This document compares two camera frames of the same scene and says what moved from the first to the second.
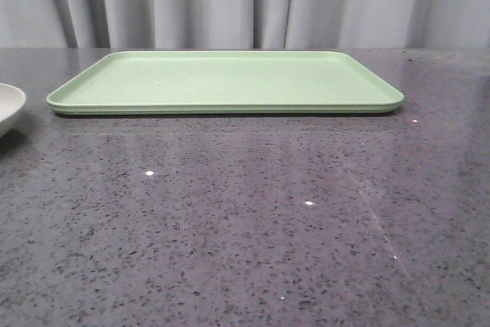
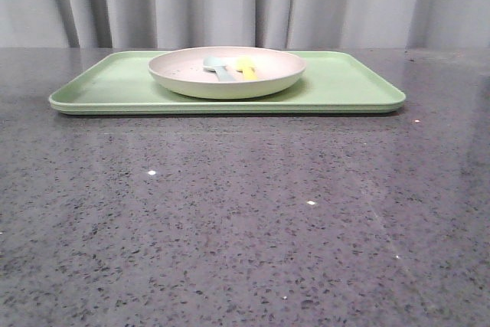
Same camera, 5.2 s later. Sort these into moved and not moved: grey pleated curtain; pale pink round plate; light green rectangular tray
Moved: pale pink round plate
Not moved: light green rectangular tray; grey pleated curtain
